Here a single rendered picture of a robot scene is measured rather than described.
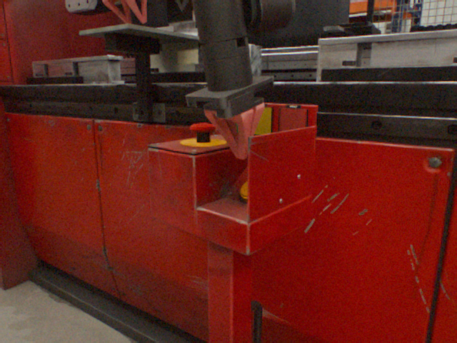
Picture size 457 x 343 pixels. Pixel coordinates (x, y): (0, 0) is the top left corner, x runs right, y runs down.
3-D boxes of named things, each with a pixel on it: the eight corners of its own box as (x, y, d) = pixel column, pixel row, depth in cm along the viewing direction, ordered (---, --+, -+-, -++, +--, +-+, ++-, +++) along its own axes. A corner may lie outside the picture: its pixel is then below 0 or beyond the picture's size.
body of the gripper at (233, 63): (276, 90, 46) (270, 30, 43) (225, 113, 40) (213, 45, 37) (238, 88, 51) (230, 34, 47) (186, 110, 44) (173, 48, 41)
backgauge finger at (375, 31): (305, 36, 86) (307, 15, 85) (338, 46, 107) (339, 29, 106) (355, 33, 80) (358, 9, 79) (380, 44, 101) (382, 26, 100)
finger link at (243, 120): (281, 148, 50) (275, 81, 46) (250, 169, 45) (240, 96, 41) (243, 142, 54) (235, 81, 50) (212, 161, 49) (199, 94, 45)
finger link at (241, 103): (271, 155, 48) (263, 86, 44) (238, 177, 43) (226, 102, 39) (233, 148, 52) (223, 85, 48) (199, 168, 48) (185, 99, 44)
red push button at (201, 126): (185, 146, 56) (184, 123, 55) (203, 143, 59) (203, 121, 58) (203, 149, 53) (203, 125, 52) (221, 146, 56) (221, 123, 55)
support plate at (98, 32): (78, 35, 86) (78, 31, 86) (156, 44, 108) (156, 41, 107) (128, 28, 77) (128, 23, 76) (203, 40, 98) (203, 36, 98)
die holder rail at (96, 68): (34, 85, 148) (31, 61, 146) (48, 85, 153) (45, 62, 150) (111, 83, 121) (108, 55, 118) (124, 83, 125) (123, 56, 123)
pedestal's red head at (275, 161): (150, 219, 57) (143, 104, 53) (218, 196, 68) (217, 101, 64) (248, 257, 44) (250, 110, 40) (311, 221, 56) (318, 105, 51)
